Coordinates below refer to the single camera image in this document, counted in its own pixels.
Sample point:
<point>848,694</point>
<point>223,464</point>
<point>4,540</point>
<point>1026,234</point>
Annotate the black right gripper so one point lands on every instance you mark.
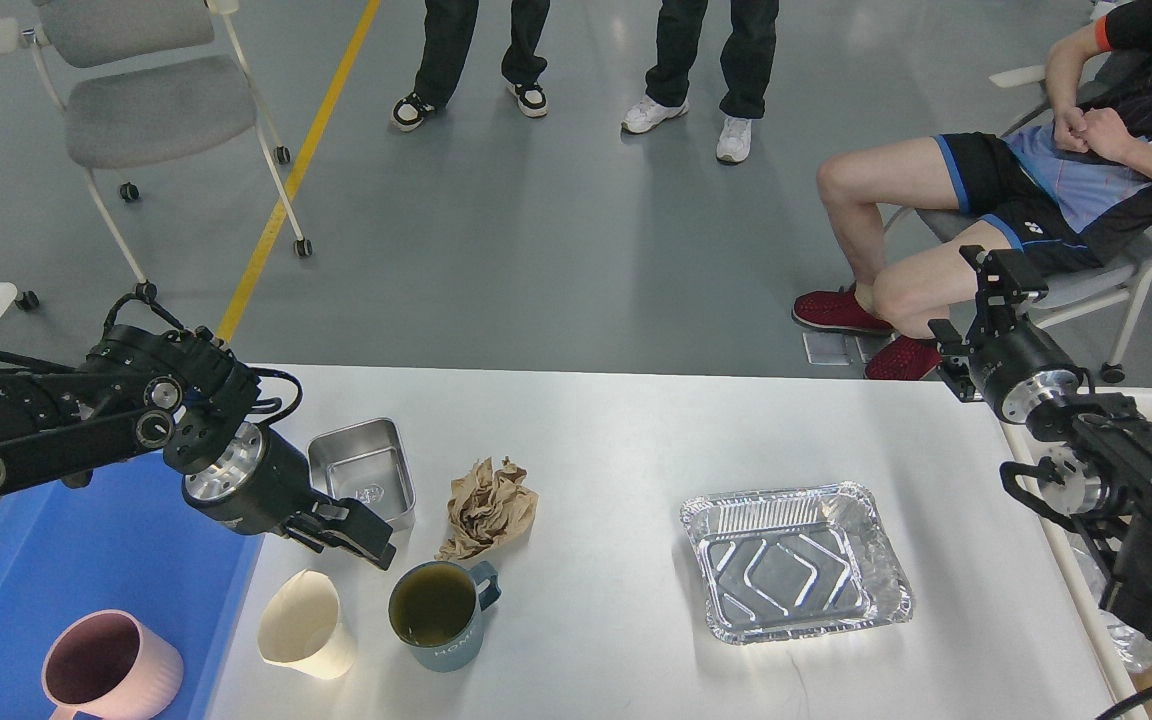
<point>1008,363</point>

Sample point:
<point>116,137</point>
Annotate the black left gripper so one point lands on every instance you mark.
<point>262,484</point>

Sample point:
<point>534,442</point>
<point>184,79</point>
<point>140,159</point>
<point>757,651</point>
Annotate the square stainless steel container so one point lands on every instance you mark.
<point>366,462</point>

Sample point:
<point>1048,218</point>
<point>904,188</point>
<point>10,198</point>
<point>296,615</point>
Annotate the teal mug with tea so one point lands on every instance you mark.
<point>435,609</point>

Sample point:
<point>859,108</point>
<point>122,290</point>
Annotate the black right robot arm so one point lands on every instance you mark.
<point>1099,484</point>

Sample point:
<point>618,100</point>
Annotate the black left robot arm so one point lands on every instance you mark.
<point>151,384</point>

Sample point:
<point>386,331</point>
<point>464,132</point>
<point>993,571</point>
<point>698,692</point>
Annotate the cream paper cup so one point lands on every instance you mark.
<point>303,627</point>

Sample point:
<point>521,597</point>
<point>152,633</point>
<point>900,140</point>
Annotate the grey chair under person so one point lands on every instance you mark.
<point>1127,278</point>

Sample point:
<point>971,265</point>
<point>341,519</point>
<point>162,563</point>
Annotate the crumpled brown paper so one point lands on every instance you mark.
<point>488,507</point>

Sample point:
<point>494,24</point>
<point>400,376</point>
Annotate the blue plastic tray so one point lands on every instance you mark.
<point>127,541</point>

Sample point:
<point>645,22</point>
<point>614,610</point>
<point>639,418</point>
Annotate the pink ribbed mug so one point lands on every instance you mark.
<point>109,665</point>

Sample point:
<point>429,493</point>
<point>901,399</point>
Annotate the seated person in shorts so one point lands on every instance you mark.
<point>1068,196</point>

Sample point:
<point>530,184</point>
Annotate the aluminium foil tray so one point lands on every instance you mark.
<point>782,564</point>

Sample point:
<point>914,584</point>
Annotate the white waste bin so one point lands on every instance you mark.
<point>1117,679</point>

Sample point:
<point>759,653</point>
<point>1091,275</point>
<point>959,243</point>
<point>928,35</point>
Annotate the grey office chair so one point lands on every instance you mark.
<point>151,115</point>

